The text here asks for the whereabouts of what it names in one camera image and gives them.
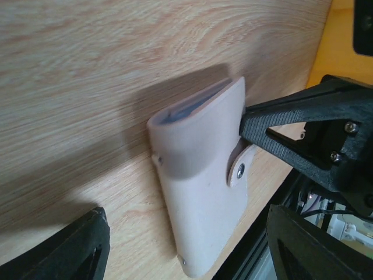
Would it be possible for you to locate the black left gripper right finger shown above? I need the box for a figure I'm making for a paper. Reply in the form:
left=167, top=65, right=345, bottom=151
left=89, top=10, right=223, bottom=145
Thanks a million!
left=267, top=205, right=372, bottom=279

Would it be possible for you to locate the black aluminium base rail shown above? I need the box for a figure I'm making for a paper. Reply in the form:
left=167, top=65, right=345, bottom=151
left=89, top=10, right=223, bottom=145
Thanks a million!
left=205, top=167, right=373, bottom=280

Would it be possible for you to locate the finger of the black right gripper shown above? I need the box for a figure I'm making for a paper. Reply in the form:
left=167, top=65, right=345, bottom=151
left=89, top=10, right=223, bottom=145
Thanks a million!
left=240, top=75, right=372, bottom=192

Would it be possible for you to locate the yellow three-compartment bin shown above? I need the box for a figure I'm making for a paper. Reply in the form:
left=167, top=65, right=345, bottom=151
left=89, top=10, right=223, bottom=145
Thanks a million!
left=307, top=0, right=372, bottom=88

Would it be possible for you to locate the beige leather card holder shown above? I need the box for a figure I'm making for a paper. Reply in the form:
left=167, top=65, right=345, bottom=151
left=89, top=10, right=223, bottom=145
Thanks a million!
left=147, top=77, right=256, bottom=278

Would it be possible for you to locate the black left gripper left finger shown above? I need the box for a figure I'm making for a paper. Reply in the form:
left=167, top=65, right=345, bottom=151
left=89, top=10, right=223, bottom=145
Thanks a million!
left=1, top=207, right=110, bottom=279

